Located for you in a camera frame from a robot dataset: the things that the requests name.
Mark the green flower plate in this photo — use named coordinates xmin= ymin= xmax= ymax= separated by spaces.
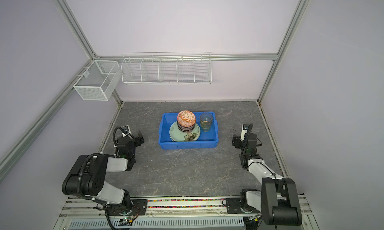
xmin=169 ymin=122 xmax=201 ymax=142

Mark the green glass cup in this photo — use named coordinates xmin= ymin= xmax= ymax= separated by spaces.
xmin=200 ymin=119 xmax=213 ymax=132

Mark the amber glass cup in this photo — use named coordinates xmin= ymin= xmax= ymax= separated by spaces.
xmin=200 ymin=112 xmax=213 ymax=124

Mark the red rimmed bottom bowl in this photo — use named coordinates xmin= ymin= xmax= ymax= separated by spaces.
xmin=177 ymin=123 xmax=196 ymax=133

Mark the blue white patterned bowl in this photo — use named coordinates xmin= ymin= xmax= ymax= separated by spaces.
xmin=177 ymin=110 xmax=196 ymax=128

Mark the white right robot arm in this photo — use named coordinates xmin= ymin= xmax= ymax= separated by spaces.
xmin=232 ymin=124 xmax=303 ymax=227

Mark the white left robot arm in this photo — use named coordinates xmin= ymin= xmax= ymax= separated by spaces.
xmin=62 ymin=125 xmax=145 ymax=216

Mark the blue plastic bin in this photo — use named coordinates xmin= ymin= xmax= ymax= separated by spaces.
xmin=158 ymin=112 xmax=219 ymax=150

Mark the white mesh basket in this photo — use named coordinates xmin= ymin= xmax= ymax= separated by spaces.
xmin=74 ymin=60 xmax=122 ymax=101

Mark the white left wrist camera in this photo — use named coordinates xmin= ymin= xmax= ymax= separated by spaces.
xmin=122 ymin=125 xmax=132 ymax=135

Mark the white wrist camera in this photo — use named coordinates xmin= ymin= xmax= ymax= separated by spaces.
xmin=122 ymin=125 xmax=132 ymax=135
xmin=241 ymin=124 xmax=249 ymax=141

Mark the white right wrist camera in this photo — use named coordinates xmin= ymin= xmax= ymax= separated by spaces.
xmin=241 ymin=124 xmax=249 ymax=141

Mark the white wire rack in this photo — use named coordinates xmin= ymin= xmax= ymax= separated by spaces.
xmin=121 ymin=52 xmax=212 ymax=85

